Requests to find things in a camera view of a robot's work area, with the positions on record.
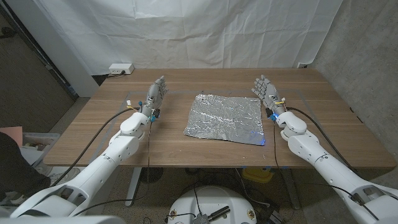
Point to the white table leg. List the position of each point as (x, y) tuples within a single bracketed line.
[(133, 186)]

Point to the white creased backdrop sheet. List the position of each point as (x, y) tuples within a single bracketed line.
[(192, 34)]

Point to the clear plastic storage bin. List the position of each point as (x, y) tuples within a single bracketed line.
[(42, 140)]

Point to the person in dark clothing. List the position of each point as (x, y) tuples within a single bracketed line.
[(15, 171)]

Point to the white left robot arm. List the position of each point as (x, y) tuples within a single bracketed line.
[(102, 165)]

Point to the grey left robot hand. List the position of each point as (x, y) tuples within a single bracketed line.
[(153, 98)]

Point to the crinkled aluminum foil sheet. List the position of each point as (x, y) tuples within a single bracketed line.
[(224, 118)]

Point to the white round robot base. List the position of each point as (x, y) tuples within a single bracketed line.
[(214, 199)]

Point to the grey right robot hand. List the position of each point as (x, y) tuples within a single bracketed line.
[(270, 93)]

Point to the black tool on base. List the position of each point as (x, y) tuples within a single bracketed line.
[(217, 213)]

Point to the white power strip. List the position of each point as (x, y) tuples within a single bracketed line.
[(121, 68)]

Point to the black round floor fan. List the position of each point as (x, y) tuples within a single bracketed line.
[(152, 175)]

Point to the yellow object under table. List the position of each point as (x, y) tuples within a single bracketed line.
[(257, 175)]

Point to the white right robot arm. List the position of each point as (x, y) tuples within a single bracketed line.
[(323, 163)]

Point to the grey table leg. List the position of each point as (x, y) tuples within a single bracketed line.
[(292, 189)]

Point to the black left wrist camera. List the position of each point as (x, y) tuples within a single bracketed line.
[(156, 114)]

